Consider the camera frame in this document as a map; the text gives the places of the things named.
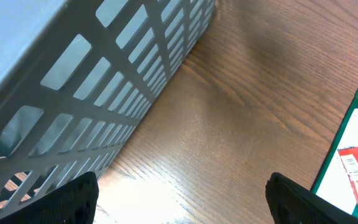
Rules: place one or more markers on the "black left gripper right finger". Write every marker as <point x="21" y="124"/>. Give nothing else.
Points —
<point x="289" y="202"/>

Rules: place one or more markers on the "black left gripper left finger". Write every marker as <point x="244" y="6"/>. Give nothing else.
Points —
<point x="72" y="203"/>

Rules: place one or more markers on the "green 3M package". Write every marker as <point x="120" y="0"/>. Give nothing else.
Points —
<point x="332" y="183"/>

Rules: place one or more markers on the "dark grey plastic mesh basket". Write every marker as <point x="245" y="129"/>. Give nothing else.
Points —
<point x="76" y="79"/>

